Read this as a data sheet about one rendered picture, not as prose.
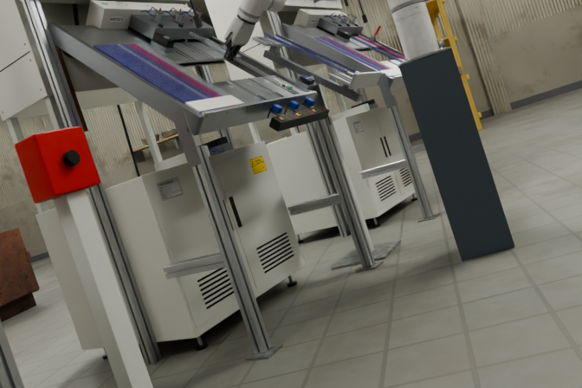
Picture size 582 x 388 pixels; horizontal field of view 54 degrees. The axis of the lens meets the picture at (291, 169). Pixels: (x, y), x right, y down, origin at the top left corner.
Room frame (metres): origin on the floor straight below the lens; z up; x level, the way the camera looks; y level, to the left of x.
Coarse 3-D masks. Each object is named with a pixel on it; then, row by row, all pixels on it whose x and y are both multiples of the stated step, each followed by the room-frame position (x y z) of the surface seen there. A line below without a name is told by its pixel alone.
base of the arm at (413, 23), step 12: (396, 12) 1.99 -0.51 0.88; (408, 12) 1.96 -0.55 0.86; (420, 12) 1.96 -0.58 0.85; (396, 24) 2.01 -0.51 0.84; (408, 24) 1.97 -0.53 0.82; (420, 24) 1.96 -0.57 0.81; (408, 36) 1.98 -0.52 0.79; (420, 36) 1.96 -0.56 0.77; (432, 36) 1.97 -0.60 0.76; (408, 48) 1.99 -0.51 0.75; (420, 48) 1.96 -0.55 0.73; (432, 48) 1.96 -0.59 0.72; (444, 48) 1.94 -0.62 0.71; (408, 60) 1.96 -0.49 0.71
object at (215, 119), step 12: (288, 96) 2.08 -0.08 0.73; (300, 96) 2.14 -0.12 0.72; (312, 96) 2.22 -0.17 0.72; (228, 108) 1.79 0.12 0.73; (240, 108) 1.84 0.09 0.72; (252, 108) 1.90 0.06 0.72; (264, 108) 1.97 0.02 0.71; (300, 108) 2.19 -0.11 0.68; (204, 120) 1.71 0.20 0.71; (216, 120) 1.76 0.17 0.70; (228, 120) 1.82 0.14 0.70; (240, 120) 1.88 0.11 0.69; (252, 120) 1.94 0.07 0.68; (204, 132) 1.74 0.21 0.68
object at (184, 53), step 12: (84, 36) 2.00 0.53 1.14; (96, 36) 2.04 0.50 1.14; (108, 36) 2.08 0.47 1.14; (120, 36) 2.12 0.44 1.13; (132, 36) 2.16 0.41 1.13; (156, 48) 2.13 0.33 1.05; (180, 48) 2.23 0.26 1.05; (192, 48) 2.27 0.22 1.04; (204, 48) 2.33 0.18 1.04; (180, 60) 2.11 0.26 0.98; (192, 60) 2.16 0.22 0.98; (204, 60) 2.22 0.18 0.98; (216, 60) 2.27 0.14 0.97
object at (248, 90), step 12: (216, 84) 2.01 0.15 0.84; (228, 84) 2.05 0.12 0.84; (240, 84) 2.09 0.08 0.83; (252, 84) 2.13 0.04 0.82; (264, 84) 2.18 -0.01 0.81; (276, 84) 2.22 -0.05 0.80; (288, 84) 2.28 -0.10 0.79; (240, 96) 1.98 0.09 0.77; (252, 96) 2.02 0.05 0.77; (264, 96) 2.06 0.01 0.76; (276, 96) 2.10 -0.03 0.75
